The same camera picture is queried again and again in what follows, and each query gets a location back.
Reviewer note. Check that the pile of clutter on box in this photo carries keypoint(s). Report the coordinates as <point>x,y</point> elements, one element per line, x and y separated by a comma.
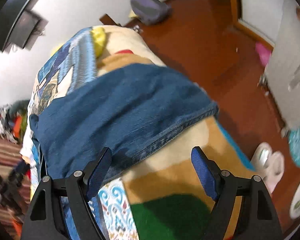
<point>13,118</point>

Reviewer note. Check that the wooden door frame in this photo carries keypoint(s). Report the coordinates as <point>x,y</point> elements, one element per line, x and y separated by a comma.
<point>238,23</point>

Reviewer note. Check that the grey purple backpack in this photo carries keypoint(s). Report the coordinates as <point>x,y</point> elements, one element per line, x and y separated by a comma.
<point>150,12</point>

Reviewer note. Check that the small black wall monitor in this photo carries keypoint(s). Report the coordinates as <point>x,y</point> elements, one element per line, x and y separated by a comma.
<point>28,28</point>

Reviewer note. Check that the pink object on floor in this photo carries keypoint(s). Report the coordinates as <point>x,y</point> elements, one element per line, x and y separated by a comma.
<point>263,53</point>

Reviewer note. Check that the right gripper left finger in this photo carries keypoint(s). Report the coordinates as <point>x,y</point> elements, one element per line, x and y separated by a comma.
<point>45,217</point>

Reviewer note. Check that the white wardrobe door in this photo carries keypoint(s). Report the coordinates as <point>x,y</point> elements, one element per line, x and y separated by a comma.
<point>283,69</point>

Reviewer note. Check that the patchwork patterned bedspread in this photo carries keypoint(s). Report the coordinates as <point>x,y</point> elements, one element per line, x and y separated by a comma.
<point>89,54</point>

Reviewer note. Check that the blue denim jeans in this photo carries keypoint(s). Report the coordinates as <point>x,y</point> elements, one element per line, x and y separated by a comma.
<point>134,111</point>

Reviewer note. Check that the beige cartoon fleece blanket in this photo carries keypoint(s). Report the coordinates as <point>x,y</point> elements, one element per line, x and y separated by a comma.
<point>163,192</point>

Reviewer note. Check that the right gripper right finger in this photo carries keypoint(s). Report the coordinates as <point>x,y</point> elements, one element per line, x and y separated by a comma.
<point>257,217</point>

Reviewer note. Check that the white slippers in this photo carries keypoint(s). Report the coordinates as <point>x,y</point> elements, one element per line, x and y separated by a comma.
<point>270,165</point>

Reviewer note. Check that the striped red curtain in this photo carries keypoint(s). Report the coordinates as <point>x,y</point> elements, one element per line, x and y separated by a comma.
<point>9,157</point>

